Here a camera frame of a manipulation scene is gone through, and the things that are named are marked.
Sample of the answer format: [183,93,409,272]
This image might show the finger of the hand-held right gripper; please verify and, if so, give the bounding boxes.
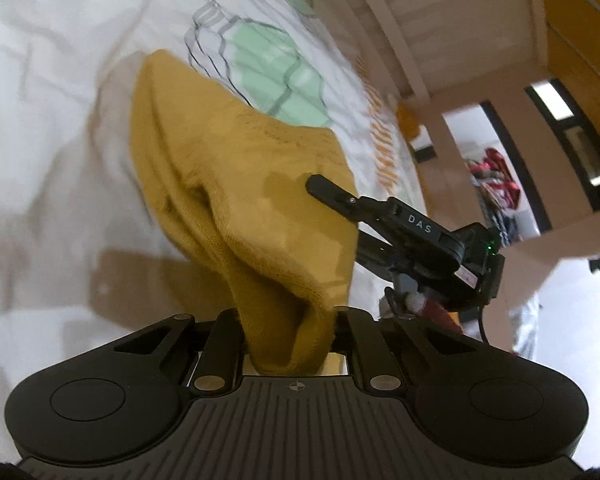
[305,173,363,222]
[355,230,406,275]

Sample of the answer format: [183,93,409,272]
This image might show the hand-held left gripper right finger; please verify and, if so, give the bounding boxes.
[333,306,482,393]

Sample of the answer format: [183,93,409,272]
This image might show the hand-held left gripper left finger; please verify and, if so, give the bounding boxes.
[114,309,244,394]

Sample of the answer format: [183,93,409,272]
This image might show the mustard yellow knit garment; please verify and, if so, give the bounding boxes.
[130,49,361,377]

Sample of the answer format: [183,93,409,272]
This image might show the heap of colourful clothes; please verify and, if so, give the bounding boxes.
[471,146,524,247]

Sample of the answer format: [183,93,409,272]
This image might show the orange wooden door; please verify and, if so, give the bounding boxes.
[536,0,600,213]

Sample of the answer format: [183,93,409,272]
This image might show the white leaf-print blanket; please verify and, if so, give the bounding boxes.
[0,0,433,413]

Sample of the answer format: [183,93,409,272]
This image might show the black cable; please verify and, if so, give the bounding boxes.
[476,300,492,347]

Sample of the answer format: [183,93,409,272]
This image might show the cream wooden bed frame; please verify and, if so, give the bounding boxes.
[325,0,600,311]

